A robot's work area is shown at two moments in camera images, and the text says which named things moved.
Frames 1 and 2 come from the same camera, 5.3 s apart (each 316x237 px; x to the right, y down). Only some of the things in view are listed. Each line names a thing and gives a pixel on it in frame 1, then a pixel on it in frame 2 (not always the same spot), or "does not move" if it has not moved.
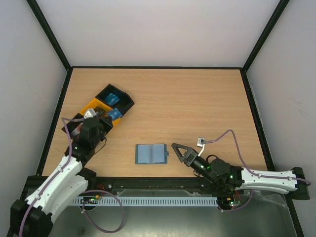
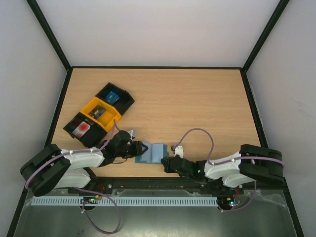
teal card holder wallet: (151, 154) does not move
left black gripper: (108, 126) -> (138, 150)
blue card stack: (111, 99) does not move
